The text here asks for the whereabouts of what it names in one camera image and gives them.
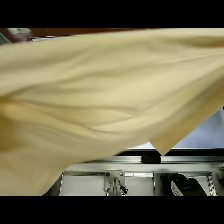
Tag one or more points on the yellow T-shirt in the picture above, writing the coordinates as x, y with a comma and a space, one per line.
86, 96

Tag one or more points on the silver frame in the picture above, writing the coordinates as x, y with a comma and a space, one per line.
133, 170

